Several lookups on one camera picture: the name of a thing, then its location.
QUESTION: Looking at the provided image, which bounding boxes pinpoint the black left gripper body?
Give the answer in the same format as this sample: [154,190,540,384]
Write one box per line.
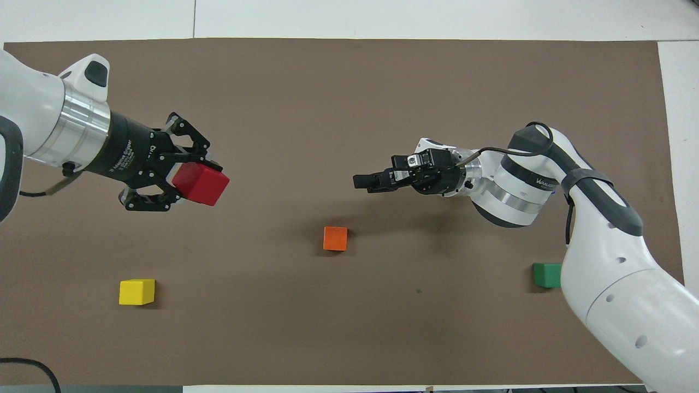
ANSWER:
[82,109,174,189]

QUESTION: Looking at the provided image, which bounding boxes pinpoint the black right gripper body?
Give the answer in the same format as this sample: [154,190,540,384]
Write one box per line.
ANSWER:
[407,147,466,196]

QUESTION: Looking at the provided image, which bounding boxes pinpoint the red wooden block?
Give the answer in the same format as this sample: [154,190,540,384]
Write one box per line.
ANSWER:
[172,162,230,207]

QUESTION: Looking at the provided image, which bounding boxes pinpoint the orange wooden block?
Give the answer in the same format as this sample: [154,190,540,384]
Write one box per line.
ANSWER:
[323,227,348,252]

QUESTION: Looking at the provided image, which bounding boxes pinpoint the yellow wooden block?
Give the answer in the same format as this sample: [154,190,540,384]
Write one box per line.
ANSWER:
[119,279,156,306]

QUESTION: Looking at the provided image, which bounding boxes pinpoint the green wooden block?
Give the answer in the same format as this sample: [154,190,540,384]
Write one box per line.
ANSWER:
[532,263,563,289]

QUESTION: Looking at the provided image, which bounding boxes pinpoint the brown table mat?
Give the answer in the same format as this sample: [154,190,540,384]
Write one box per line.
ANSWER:
[0,37,697,387]

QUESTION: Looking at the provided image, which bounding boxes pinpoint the left gripper wrist cable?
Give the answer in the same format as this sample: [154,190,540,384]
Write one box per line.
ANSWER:
[19,164,77,197]

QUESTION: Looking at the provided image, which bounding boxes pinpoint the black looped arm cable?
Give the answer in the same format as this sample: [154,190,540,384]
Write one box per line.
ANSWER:
[0,358,62,393]

